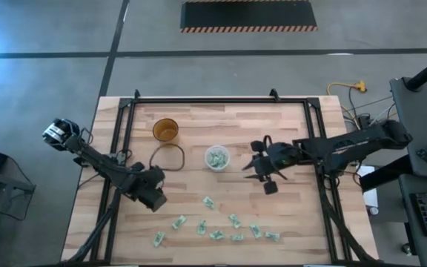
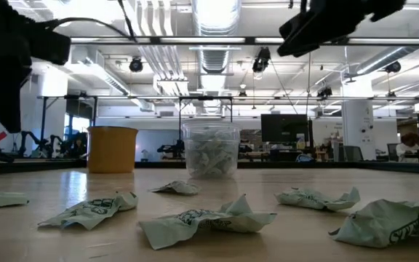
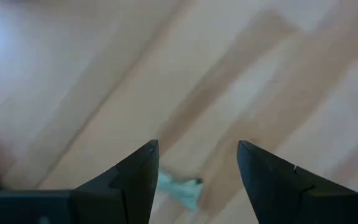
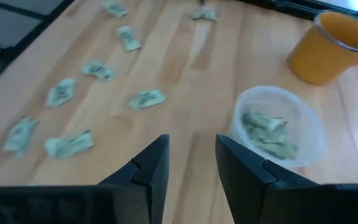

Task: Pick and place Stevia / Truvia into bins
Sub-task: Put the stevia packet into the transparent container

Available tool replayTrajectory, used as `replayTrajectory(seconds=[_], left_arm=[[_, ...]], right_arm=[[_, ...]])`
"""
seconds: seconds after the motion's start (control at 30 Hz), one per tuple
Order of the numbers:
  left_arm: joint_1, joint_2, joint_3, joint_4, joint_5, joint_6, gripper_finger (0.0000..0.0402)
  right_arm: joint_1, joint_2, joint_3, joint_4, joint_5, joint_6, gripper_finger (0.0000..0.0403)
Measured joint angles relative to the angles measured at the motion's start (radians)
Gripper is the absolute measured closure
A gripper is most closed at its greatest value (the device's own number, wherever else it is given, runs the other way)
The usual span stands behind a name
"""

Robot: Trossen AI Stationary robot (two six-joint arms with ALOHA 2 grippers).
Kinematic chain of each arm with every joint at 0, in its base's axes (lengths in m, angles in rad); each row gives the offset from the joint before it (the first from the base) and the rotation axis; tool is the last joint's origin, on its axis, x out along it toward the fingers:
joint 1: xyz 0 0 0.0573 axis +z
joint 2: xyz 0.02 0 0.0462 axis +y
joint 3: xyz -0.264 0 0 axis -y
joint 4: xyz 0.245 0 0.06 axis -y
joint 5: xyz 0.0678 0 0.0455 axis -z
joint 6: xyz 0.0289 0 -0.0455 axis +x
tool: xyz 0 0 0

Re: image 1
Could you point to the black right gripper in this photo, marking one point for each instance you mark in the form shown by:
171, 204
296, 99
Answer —
267, 165

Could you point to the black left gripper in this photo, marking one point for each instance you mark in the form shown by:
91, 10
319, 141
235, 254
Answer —
148, 185

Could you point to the green stevia packet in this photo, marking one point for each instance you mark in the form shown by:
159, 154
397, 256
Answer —
208, 202
237, 237
272, 236
217, 235
212, 160
222, 163
201, 227
221, 153
158, 239
256, 230
179, 222
235, 220

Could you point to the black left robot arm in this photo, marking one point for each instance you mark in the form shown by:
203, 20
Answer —
95, 163

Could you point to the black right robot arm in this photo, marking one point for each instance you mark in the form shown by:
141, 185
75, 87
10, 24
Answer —
347, 146

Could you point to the clear plastic container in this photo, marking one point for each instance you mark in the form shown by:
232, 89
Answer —
207, 157

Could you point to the amber plastic cup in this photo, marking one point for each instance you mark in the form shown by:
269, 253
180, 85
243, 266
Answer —
165, 130

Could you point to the white paper sheet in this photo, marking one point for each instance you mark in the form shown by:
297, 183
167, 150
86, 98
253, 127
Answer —
371, 198

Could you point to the black power strip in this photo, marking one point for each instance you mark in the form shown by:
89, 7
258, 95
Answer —
364, 120

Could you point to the small white cap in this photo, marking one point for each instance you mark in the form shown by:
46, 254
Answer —
373, 210

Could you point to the black desk crossbar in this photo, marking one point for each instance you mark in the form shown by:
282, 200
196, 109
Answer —
384, 174

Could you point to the black hazard-striped floor mat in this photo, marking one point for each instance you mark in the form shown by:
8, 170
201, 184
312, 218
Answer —
248, 15

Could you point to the desk caster wheel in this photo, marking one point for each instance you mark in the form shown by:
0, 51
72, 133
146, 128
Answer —
406, 248

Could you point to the small black controller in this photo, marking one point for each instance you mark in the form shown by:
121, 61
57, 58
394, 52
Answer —
426, 155

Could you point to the black aluminium table frame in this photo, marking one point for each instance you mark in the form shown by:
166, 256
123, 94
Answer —
217, 100

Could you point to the black frame clamp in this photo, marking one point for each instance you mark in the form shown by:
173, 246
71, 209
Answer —
274, 93
136, 93

